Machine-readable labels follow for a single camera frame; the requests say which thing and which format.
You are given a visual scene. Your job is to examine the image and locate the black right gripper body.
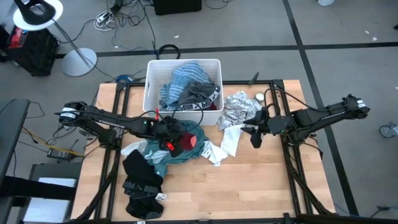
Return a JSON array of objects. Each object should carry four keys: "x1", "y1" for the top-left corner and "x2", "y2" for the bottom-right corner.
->
[{"x1": 260, "y1": 107, "x2": 283, "y2": 138}]

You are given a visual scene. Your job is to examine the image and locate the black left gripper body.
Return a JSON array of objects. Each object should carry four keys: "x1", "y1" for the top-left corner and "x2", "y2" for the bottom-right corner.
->
[{"x1": 151, "y1": 116, "x2": 185, "y2": 144}]

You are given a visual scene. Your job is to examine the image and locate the teal dotted garment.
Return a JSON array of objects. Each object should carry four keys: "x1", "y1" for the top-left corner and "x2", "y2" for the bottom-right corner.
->
[{"x1": 143, "y1": 120, "x2": 210, "y2": 178}]

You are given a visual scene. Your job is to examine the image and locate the maroon sock with pink toe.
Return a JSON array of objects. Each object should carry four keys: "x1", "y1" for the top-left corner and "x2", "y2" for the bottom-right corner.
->
[{"x1": 178, "y1": 133, "x2": 198, "y2": 151}]

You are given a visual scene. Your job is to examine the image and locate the plain white sock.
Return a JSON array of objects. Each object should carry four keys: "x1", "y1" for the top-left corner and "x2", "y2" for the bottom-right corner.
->
[{"x1": 220, "y1": 123, "x2": 244, "y2": 158}]

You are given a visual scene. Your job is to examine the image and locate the white sock with label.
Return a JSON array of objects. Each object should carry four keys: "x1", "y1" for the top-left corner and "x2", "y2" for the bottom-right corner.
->
[{"x1": 201, "y1": 140, "x2": 229, "y2": 167}]

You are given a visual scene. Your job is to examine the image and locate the dark grey boxer briefs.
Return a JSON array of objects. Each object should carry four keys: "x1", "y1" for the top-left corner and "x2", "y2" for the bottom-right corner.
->
[{"x1": 177, "y1": 81, "x2": 222, "y2": 112}]

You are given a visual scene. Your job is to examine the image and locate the black printed garment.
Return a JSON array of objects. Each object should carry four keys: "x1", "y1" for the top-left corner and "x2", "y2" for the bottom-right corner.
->
[{"x1": 122, "y1": 149, "x2": 168, "y2": 220}]

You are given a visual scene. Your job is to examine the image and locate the blue striped shirt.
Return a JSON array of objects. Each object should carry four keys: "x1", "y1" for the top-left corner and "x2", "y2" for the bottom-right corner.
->
[{"x1": 159, "y1": 61, "x2": 215, "y2": 111}]

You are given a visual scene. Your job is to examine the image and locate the white cloth with grey print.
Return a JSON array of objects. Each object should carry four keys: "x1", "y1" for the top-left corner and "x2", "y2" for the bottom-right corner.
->
[{"x1": 216, "y1": 91, "x2": 264, "y2": 131}]

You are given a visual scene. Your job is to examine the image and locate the short black stick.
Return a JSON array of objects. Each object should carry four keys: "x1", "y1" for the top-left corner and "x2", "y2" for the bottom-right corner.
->
[{"x1": 248, "y1": 71, "x2": 261, "y2": 86}]

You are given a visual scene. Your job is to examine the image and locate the white plastic laundry basket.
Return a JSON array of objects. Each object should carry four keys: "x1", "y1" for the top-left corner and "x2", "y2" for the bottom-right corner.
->
[{"x1": 142, "y1": 58, "x2": 224, "y2": 127}]

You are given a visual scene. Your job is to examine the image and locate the black power brick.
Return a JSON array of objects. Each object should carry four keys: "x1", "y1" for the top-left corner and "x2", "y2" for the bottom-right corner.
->
[{"x1": 47, "y1": 147, "x2": 76, "y2": 162}]

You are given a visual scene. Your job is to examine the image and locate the white round-base floor stand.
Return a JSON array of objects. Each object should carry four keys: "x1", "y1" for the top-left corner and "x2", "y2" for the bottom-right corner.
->
[{"x1": 12, "y1": 0, "x2": 98, "y2": 77}]

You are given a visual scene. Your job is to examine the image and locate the grey cabinet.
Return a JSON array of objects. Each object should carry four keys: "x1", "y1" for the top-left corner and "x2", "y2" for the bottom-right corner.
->
[{"x1": 18, "y1": 161, "x2": 82, "y2": 224}]

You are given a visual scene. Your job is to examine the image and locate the grey caster wheel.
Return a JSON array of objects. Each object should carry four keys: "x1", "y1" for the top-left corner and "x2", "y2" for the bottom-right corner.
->
[{"x1": 379, "y1": 121, "x2": 398, "y2": 139}]

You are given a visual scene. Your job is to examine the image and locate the black floor box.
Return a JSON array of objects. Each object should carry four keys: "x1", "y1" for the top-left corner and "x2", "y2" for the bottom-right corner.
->
[{"x1": 152, "y1": 0, "x2": 203, "y2": 16}]

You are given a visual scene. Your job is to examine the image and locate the white power strip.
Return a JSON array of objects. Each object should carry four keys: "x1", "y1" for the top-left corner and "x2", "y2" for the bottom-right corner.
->
[{"x1": 94, "y1": 11, "x2": 115, "y2": 32}]

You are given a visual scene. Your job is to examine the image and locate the black floor plug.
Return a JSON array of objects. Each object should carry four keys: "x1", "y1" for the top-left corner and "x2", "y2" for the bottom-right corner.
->
[{"x1": 369, "y1": 205, "x2": 391, "y2": 218}]

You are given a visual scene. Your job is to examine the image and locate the black case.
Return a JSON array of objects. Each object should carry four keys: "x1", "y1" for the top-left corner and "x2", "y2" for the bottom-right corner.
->
[{"x1": 6, "y1": 27, "x2": 60, "y2": 77}]

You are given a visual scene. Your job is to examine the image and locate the black desk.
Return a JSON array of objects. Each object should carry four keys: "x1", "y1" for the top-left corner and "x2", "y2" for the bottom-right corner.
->
[{"x1": 0, "y1": 98, "x2": 31, "y2": 184}]

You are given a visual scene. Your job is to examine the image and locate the black headset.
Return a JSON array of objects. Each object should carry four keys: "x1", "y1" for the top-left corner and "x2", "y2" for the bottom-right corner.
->
[{"x1": 14, "y1": 0, "x2": 57, "y2": 26}]

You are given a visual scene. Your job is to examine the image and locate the red box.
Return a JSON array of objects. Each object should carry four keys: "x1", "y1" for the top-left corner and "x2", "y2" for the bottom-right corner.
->
[{"x1": 8, "y1": 26, "x2": 28, "y2": 50}]

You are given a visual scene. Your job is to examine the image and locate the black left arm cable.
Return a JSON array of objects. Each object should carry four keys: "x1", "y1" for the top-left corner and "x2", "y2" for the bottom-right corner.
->
[{"x1": 136, "y1": 105, "x2": 205, "y2": 129}]

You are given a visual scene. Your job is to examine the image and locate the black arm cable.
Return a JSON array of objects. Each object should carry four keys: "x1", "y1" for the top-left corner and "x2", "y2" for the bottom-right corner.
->
[
  {"x1": 136, "y1": 105, "x2": 205, "y2": 129},
  {"x1": 263, "y1": 88, "x2": 330, "y2": 113}
]

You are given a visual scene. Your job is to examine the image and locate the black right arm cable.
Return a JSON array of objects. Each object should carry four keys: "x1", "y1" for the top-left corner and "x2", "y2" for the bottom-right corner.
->
[{"x1": 263, "y1": 88, "x2": 330, "y2": 113}]

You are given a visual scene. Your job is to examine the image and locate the black aluminium frame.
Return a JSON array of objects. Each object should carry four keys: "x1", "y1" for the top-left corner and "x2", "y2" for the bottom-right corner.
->
[{"x1": 73, "y1": 79, "x2": 338, "y2": 224}]

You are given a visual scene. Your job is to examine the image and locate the blue cable coil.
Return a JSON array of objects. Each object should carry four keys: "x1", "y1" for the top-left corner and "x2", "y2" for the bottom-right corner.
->
[{"x1": 119, "y1": 73, "x2": 137, "y2": 83}]

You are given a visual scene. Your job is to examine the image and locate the black cable loop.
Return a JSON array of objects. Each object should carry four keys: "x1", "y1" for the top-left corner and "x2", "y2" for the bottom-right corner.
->
[{"x1": 156, "y1": 44, "x2": 182, "y2": 60}]

